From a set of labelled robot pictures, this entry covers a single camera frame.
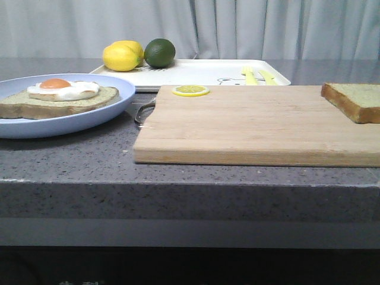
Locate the light blue round plate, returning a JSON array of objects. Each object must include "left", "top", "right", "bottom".
[{"left": 1, "top": 73, "right": 135, "bottom": 139}]

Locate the fried egg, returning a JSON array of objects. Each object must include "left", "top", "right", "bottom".
[{"left": 27, "top": 78, "right": 100, "bottom": 102}]

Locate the bread slice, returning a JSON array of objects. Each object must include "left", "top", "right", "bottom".
[
  {"left": 321, "top": 83, "right": 379, "bottom": 124},
  {"left": 1, "top": 87, "right": 120, "bottom": 119}
]

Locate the white bear tray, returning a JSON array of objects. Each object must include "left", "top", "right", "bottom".
[{"left": 92, "top": 59, "right": 291, "bottom": 92}]

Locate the yellow lemon slice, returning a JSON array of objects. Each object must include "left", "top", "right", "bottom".
[{"left": 172, "top": 85, "right": 210, "bottom": 97}]

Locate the yellow plastic fork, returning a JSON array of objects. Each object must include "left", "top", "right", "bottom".
[{"left": 241, "top": 66, "right": 258, "bottom": 86}]

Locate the green lime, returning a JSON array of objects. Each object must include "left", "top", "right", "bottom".
[{"left": 144, "top": 38, "right": 176, "bottom": 68}]

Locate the yellow plastic knife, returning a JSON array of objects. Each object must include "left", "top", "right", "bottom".
[{"left": 258, "top": 69, "right": 278, "bottom": 86}]

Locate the wooden cutting board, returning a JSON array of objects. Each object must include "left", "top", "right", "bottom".
[{"left": 133, "top": 85, "right": 379, "bottom": 167}]

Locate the rear yellow lemon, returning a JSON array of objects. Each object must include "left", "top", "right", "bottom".
[{"left": 111, "top": 40, "right": 144, "bottom": 68}]

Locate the front yellow lemon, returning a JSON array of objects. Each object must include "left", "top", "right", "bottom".
[{"left": 103, "top": 45, "right": 141, "bottom": 72}]

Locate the grey curtain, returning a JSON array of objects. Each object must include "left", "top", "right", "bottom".
[{"left": 1, "top": 1, "right": 379, "bottom": 60}]

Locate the metal cutting board handle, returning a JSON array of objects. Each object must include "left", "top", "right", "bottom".
[{"left": 134, "top": 99, "right": 156, "bottom": 125}]

